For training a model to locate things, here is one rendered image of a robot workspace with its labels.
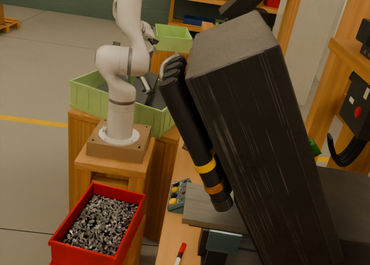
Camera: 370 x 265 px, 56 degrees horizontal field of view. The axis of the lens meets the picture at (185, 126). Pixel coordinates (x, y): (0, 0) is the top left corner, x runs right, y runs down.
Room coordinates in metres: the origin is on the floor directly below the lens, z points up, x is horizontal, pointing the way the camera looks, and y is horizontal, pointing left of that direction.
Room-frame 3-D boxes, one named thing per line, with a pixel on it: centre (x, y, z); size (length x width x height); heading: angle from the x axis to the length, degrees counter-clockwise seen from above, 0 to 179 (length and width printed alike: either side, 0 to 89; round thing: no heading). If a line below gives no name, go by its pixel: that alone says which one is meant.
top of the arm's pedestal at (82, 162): (1.41, 0.30, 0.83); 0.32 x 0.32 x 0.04; 1
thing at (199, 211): (0.78, -0.23, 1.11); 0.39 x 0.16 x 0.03; 90
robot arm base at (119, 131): (1.41, 0.30, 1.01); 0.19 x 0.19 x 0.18
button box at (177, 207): (1.05, -0.03, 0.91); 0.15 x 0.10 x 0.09; 0
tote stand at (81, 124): (2.00, 0.31, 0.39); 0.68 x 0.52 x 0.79; 80
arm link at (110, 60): (1.41, 0.33, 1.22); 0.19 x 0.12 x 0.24; 100
